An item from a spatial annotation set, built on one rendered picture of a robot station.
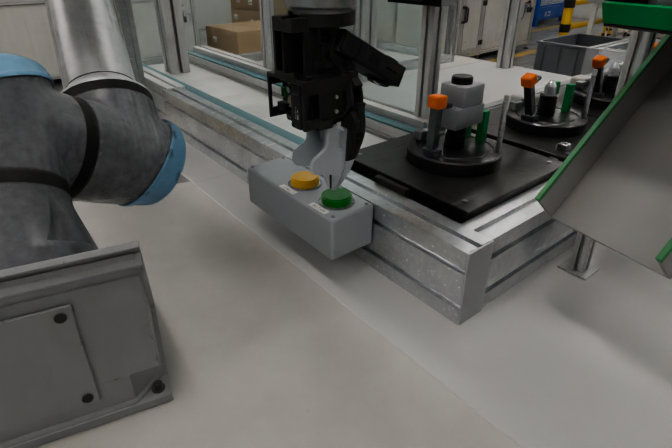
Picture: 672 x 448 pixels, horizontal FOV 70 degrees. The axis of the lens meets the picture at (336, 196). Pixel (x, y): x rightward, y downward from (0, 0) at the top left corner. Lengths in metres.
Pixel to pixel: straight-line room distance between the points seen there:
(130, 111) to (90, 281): 0.25
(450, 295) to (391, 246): 0.10
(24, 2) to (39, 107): 5.23
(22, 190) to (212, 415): 0.26
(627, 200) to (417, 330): 0.26
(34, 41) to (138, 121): 5.23
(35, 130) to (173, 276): 0.27
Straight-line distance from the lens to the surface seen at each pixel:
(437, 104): 0.67
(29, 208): 0.48
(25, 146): 0.51
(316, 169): 0.55
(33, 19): 5.81
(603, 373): 0.59
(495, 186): 0.67
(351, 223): 0.60
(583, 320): 0.65
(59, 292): 0.44
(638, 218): 0.55
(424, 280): 0.60
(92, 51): 0.68
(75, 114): 0.56
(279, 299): 0.62
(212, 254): 0.72
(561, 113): 0.96
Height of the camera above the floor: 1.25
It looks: 27 degrees down
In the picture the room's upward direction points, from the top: straight up
